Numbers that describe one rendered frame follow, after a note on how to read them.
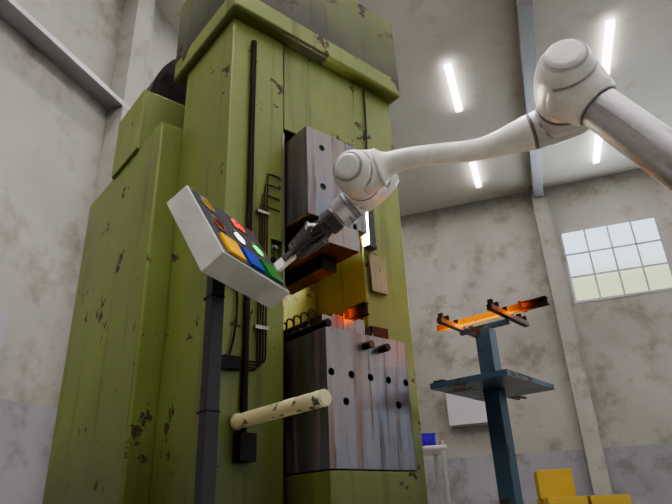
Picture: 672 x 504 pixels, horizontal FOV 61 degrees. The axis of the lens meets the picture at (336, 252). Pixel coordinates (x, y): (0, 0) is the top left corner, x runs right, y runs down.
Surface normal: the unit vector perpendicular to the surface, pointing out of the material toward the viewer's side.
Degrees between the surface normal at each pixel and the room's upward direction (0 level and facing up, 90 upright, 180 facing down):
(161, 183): 90
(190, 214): 90
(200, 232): 90
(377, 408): 90
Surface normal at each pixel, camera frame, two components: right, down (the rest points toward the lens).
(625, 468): -0.34, -0.38
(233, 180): 0.64, -0.35
